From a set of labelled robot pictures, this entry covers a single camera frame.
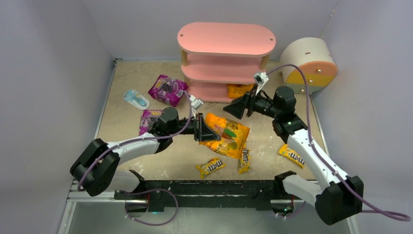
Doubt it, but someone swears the large orange gummy candy bag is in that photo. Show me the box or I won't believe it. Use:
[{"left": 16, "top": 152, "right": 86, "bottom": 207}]
[{"left": 199, "top": 113, "right": 250, "bottom": 159}]

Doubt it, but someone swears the purple grape candy bag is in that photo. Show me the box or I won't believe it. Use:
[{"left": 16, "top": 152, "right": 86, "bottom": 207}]
[
  {"left": 139, "top": 109, "right": 163, "bottom": 136},
  {"left": 148, "top": 75, "right": 188, "bottom": 107}
]

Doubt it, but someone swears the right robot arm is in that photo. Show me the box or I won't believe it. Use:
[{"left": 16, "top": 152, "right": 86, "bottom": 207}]
[{"left": 223, "top": 86, "right": 364, "bottom": 225}]

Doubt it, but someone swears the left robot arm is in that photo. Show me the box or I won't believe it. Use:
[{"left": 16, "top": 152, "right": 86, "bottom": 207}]
[{"left": 70, "top": 107, "right": 221, "bottom": 196}]

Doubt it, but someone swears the pink three-tier shelf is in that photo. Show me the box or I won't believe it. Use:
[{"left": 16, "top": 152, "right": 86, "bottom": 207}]
[{"left": 177, "top": 22, "right": 276, "bottom": 103}]

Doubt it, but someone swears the yellow m&m bag lower left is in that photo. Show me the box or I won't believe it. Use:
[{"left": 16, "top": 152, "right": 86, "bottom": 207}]
[{"left": 195, "top": 157, "right": 226, "bottom": 179}]

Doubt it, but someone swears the yellow m&m bag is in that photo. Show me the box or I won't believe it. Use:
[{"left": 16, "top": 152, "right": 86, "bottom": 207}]
[
  {"left": 279, "top": 144, "right": 305, "bottom": 168},
  {"left": 195, "top": 157, "right": 226, "bottom": 179}
]

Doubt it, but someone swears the yellow m&m bag right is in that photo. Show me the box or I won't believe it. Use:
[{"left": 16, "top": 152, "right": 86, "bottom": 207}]
[{"left": 279, "top": 144, "right": 305, "bottom": 168}]

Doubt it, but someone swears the yellow m&m bag vertical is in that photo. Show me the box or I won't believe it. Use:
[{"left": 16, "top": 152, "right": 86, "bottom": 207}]
[{"left": 238, "top": 148, "right": 251, "bottom": 174}]

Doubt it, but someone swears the blue white blister pack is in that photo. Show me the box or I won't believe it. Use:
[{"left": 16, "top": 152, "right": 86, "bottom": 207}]
[{"left": 123, "top": 90, "right": 150, "bottom": 110}]

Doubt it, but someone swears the round cream drawer cabinet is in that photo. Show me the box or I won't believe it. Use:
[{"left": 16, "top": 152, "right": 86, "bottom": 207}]
[{"left": 280, "top": 37, "right": 338, "bottom": 94}]

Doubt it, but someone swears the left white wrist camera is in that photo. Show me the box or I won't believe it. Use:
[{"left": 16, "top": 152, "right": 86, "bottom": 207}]
[{"left": 189, "top": 95, "right": 204, "bottom": 115}]

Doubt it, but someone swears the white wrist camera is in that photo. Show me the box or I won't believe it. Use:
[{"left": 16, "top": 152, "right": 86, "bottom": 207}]
[
  {"left": 253, "top": 72, "right": 269, "bottom": 95},
  {"left": 189, "top": 95, "right": 204, "bottom": 115}
]

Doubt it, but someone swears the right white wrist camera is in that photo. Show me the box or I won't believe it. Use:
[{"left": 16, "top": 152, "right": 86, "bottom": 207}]
[{"left": 253, "top": 72, "right": 269, "bottom": 95}]

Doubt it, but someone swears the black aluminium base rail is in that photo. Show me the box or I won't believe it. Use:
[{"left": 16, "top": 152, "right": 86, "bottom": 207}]
[{"left": 67, "top": 179, "right": 323, "bottom": 214}]

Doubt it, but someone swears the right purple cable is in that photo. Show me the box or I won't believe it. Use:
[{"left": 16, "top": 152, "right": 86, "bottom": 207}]
[{"left": 266, "top": 63, "right": 412, "bottom": 222}]

